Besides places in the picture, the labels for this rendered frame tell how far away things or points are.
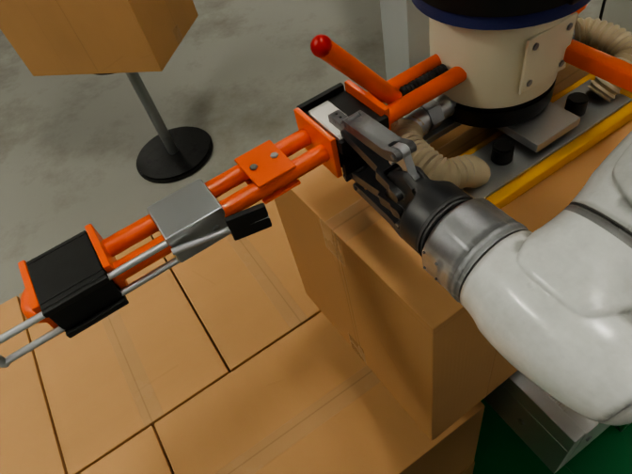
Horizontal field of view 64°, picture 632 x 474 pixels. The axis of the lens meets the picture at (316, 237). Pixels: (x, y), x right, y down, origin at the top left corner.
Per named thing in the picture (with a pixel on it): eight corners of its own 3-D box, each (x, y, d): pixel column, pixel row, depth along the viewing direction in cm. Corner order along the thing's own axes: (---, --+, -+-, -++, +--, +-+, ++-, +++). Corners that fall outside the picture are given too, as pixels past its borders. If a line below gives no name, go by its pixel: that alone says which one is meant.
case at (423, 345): (502, 159, 127) (526, 3, 96) (655, 256, 103) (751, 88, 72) (305, 292, 112) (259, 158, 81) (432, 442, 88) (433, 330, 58)
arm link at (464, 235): (455, 321, 49) (415, 281, 52) (526, 270, 51) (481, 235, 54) (459, 266, 42) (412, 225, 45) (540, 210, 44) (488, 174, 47)
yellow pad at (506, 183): (589, 81, 80) (596, 53, 76) (648, 109, 74) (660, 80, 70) (419, 188, 72) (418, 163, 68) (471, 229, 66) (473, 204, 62)
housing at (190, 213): (211, 201, 62) (198, 175, 59) (236, 233, 58) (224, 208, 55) (160, 230, 61) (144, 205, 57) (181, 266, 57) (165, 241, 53)
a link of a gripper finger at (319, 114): (340, 143, 58) (339, 138, 57) (308, 116, 62) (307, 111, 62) (361, 131, 59) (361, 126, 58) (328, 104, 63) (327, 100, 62)
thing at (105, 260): (112, 249, 60) (89, 222, 56) (132, 291, 55) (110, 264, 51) (43, 288, 58) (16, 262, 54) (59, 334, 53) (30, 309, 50)
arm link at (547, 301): (475, 322, 51) (569, 223, 49) (611, 452, 42) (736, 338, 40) (434, 299, 43) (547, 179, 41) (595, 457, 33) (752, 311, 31)
